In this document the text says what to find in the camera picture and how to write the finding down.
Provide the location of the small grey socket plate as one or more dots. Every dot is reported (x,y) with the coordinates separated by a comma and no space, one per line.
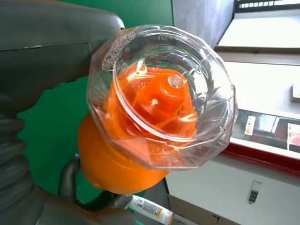
(253,193)

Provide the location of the white bottle with yellow cap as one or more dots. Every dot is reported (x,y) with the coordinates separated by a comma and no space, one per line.
(150,209)

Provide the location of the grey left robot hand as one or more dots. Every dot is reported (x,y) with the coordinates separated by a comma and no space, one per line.
(47,46)

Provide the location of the orange bottle with clear cap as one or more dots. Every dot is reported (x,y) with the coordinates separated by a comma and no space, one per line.
(121,174)

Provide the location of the red white display cabinet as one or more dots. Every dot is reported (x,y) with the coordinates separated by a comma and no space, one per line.
(258,93)

